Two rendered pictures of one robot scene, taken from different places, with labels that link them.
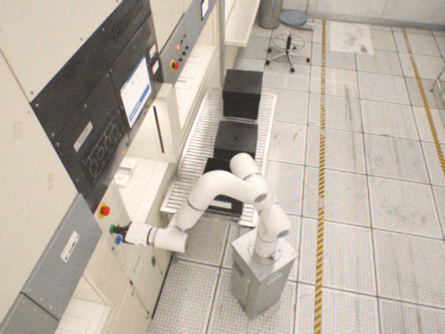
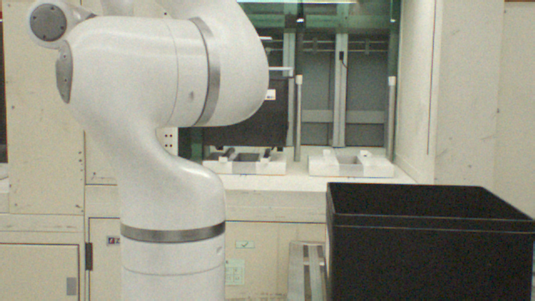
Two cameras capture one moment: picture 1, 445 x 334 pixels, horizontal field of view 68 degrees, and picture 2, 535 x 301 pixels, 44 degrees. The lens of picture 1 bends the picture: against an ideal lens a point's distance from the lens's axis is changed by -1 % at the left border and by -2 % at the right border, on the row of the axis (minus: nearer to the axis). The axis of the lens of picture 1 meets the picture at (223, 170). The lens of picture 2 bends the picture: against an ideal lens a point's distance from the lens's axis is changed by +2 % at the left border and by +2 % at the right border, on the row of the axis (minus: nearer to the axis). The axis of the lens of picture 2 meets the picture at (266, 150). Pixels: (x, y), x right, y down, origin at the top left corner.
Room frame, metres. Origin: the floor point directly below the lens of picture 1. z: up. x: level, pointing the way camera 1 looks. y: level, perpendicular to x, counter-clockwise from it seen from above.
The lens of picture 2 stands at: (0.87, -0.98, 1.13)
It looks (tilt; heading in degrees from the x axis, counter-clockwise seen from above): 7 degrees down; 81
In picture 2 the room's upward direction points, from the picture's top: 1 degrees clockwise
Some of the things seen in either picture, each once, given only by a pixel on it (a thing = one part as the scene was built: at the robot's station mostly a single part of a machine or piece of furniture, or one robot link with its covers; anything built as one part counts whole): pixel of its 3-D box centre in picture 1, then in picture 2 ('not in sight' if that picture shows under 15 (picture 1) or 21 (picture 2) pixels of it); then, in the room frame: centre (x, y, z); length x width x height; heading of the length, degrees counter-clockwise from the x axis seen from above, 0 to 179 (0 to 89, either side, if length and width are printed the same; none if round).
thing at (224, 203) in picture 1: (224, 185); (414, 251); (1.26, -0.01, 0.85); 0.28 x 0.28 x 0.17; 78
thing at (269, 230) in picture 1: (273, 225); (145, 127); (0.85, -0.25, 1.07); 0.19 x 0.12 x 0.24; 21
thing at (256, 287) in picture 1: (259, 275); not in sight; (0.88, -0.24, 0.38); 0.28 x 0.28 x 0.76; 33
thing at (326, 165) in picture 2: (115, 170); (348, 162); (1.35, 0.68, 0.89); 0.22 x 0.21 x 0.04; 78
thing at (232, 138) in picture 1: (236, 139); not in sight; (1.69, -0.09, 0.83); 0.29 x 0.29 x 0.13; 81
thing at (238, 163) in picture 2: not in sight; (247, 160); (1.09, 0.74, 0.89); 0.22 x 0.21 x 0.04; 78
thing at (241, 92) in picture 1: (242, 94); not in sight; (2.13, -0.15, 0.89); 0.29 x 0.29 x 0.25; 82
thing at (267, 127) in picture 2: not in sight; (247, 98); (1.09, 0.74, 1.06); 0.24 x 0.20 x 0.32; 168
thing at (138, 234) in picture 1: (140, 234); not in sight; (0.73, 0.36, 1.20); 0.11 x 0.10 x 0.07; 79
